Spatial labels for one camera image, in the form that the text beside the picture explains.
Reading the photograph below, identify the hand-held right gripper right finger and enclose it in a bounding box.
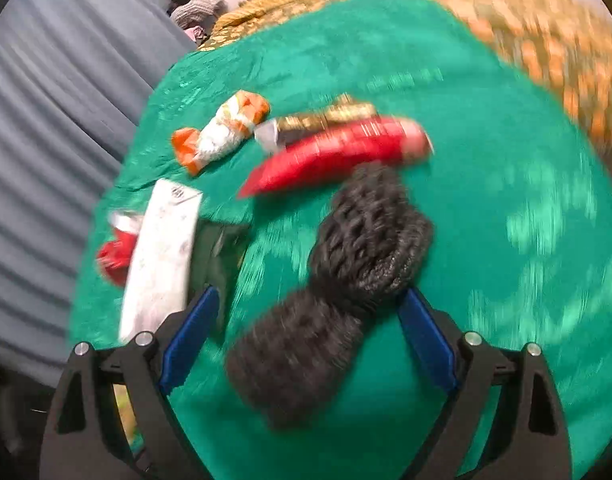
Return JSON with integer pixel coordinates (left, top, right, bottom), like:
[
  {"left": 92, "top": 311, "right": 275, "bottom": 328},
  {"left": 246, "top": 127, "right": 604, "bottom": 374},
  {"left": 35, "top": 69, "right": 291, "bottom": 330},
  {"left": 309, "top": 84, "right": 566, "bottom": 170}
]
[{"left": 397, "top": 287, "right": 573, "bottom": 480}]

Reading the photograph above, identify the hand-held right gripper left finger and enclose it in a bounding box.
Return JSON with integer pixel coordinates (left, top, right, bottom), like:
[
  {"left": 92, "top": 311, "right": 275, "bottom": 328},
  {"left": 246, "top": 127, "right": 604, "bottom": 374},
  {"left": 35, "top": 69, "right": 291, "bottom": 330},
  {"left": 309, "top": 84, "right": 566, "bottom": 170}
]
[{"left": 40, "top": 284, "right": 221, "bottom": 480}]

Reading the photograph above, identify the black knitted net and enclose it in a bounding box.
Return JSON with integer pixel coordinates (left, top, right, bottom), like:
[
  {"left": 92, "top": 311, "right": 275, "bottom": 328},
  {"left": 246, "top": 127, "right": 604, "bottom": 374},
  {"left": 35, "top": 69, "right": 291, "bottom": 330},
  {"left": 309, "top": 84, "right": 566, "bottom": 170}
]
[{"left": 226, "top": 162, "right": 434, "bottom": 428}]

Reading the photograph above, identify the orange and white wrapper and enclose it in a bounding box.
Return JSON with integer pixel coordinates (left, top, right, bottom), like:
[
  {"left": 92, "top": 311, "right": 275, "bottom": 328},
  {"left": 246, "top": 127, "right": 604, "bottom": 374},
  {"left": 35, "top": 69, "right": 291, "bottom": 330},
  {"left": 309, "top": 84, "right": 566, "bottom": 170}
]
[{"left": 172, "top": 90, "right": 271, "bottom": 176}]

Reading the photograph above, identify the gold foil wrapper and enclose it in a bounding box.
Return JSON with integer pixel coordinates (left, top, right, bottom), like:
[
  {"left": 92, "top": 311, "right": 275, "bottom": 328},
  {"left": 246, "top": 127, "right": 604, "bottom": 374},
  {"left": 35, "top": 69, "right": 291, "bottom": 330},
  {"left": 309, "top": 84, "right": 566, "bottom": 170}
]
[{"left": 255, "top": 94, "right": 377, "bottom": 153}]

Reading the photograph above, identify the white drink carton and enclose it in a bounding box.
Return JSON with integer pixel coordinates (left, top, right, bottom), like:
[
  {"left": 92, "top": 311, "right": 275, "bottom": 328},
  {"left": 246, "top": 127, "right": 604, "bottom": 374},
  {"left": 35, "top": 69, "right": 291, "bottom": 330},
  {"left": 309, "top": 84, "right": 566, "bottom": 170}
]
[{"left": 120, "top": 179, "right": 251, "bottom": 343}]

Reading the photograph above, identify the crushed red can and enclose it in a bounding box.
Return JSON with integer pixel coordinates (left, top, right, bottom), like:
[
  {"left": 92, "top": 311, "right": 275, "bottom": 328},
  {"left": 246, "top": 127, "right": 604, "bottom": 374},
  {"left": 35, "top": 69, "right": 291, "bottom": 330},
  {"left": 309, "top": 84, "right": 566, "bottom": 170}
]
[{"left": 96, "top": 210, "right": 141, "bottom": 286}]

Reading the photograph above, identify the green floral tablecloth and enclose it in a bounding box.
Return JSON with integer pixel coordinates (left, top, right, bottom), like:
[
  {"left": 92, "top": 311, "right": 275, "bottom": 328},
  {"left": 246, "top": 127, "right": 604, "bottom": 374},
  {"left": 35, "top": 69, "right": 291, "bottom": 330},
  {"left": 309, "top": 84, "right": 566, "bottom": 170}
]
[{"left": 68, "top": 0, "right": 612, "bottom": 480}]

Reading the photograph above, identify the long red wrapper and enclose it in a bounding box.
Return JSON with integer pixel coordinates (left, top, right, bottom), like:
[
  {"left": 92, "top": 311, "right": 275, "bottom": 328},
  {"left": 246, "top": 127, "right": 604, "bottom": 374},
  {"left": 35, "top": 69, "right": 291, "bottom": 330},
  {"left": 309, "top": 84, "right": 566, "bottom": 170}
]
[{"left": 238, "top": 117, "right": 434, "bottom": 198}]

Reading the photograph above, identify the grey-blue curtain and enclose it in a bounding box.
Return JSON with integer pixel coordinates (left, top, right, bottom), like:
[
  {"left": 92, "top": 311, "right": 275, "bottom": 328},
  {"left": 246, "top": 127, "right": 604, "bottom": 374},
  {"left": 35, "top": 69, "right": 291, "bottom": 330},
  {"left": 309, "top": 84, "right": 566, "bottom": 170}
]
[{"left": 0, "top": 0, "right": 197, "bottom": 386}]

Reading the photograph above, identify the pile of clothes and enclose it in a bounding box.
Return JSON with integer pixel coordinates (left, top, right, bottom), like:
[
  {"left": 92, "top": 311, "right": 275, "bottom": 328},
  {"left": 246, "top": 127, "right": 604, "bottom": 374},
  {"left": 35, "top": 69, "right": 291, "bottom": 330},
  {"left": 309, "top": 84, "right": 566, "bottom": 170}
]
[{"left": 167, "top": 0, "right": 227, "bottom": 31}]

